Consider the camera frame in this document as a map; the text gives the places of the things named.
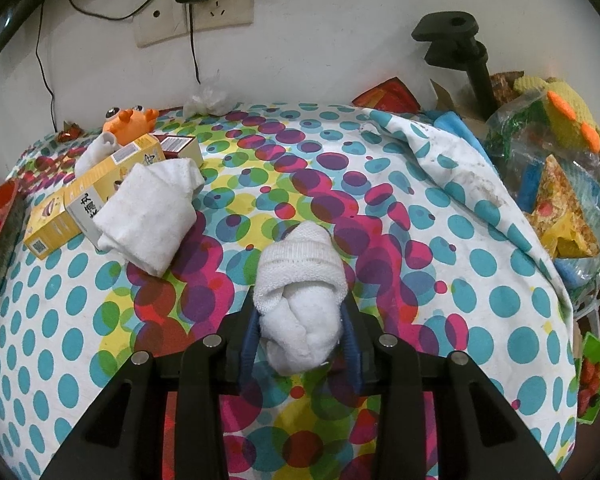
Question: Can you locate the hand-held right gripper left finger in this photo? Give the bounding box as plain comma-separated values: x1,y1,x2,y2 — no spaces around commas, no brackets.
40,302,261,480

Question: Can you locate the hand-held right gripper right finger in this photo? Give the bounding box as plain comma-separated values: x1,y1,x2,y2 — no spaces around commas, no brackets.
337,300,563,480

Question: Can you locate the white towel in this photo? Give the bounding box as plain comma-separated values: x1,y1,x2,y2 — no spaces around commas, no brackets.
94,157,206,277

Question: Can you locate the yellow box with silver face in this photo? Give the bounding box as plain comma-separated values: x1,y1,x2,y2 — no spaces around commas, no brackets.
65,191,112,252

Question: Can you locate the yellow cardboard box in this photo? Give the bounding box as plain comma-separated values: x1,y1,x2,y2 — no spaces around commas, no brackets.
23,133,166,261

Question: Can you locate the small white sock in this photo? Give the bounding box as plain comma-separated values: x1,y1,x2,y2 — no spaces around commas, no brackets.
75,132,121,177

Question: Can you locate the polka dot tablecloth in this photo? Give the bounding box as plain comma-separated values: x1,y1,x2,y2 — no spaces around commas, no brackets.
0,101,581,480

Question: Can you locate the small red box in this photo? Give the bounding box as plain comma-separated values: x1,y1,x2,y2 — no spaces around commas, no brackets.
159,135,203,163

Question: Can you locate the green printed packet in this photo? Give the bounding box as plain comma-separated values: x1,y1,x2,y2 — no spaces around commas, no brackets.
577,332,600,423

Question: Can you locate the clear plastic wrapper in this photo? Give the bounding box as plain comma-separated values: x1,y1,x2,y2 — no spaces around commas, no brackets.
182,77,231,116

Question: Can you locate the blue foam sheet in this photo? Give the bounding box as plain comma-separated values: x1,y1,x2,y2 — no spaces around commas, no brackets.
430,110,496,166

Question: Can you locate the orange toy crab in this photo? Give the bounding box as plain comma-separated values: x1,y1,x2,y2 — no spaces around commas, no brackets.
102,106,158,147

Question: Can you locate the clear plastic bag of snacks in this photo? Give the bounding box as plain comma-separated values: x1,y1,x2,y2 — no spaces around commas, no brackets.
485,100,600,291

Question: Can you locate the red snack packet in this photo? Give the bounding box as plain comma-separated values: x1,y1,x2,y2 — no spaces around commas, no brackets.
352,77,421,113

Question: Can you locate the brown cardboard box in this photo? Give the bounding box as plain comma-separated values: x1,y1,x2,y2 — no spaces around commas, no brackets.
430,79,491,126

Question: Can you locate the brown patterned snack packet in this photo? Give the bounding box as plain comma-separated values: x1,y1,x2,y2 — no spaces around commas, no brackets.
490,72,521,111

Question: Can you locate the yellow knitted toy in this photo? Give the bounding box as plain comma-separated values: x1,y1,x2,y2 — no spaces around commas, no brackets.
512,75,600,156

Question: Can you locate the black clamp stand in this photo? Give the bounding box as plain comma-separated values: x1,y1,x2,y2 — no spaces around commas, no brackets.
411,10,498,116

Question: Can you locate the short black charger cable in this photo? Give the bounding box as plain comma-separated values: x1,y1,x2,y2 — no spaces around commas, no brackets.
189,2,202,85

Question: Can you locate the long thin black cable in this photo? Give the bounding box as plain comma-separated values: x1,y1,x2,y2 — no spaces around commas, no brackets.
34,0,178,133

